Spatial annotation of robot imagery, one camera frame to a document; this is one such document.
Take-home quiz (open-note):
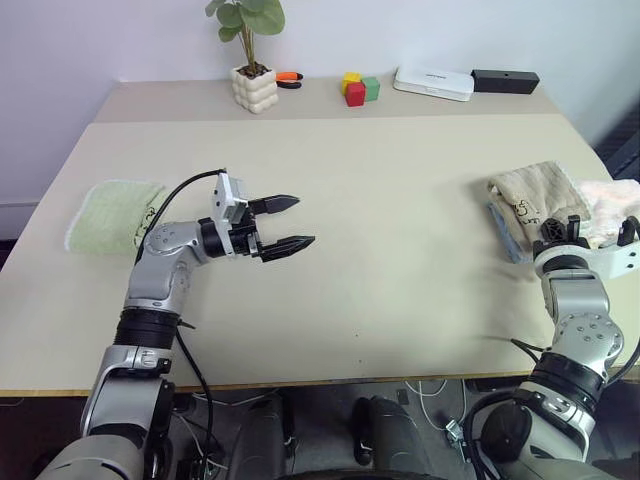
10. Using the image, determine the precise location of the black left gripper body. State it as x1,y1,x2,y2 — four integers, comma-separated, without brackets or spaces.
231,204,267,259

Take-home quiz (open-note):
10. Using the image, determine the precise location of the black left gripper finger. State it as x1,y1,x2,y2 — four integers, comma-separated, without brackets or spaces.
248,193,303,218
258,235,317,264

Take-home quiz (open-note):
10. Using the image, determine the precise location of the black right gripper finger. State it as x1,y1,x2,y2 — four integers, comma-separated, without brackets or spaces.
618,216,640,247
541,218,568,245

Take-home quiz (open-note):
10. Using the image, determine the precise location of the beige towel with rope trim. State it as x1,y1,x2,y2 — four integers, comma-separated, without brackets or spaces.
487,159,594,249

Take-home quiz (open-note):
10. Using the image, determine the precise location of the pink towel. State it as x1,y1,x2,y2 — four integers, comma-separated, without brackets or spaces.
577,178,640,250

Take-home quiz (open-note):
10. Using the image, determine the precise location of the blue towel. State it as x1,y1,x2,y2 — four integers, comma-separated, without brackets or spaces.
487,199,534,265

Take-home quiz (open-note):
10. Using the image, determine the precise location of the green towel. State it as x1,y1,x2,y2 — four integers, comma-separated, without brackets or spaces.
62,179,167,259

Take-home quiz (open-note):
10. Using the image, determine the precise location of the dark ribbed panel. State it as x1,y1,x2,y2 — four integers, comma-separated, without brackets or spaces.
594,109,640,179

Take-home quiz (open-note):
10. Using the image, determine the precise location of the cream bubble plant pot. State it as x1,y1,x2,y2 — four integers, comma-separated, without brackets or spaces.
229,63,279,115

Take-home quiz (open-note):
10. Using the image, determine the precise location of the dark oblong box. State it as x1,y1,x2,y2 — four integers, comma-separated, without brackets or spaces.
470,69,541,95

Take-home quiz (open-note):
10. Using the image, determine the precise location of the dark rounded shape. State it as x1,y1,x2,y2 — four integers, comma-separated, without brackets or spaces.
234,389,296,471
352,394,426,471

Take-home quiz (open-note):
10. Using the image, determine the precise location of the white flat box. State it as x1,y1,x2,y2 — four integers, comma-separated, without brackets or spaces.
392,65,475,103

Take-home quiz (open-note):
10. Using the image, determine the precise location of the green leafy plant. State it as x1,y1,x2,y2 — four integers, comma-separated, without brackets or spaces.
204,0,287,71

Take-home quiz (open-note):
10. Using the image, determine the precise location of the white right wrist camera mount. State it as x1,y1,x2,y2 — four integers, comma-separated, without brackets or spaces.
532,239,640,282

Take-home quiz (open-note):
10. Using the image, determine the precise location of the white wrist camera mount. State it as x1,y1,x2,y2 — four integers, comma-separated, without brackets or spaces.
532,239,640,282
210,172,251,256

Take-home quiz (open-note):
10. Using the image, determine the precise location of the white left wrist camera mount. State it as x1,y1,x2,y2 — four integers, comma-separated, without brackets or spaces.
210,172,251,256

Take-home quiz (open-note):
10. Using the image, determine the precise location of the white cable under table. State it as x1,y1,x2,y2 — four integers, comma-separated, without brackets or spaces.
404,379,469,431

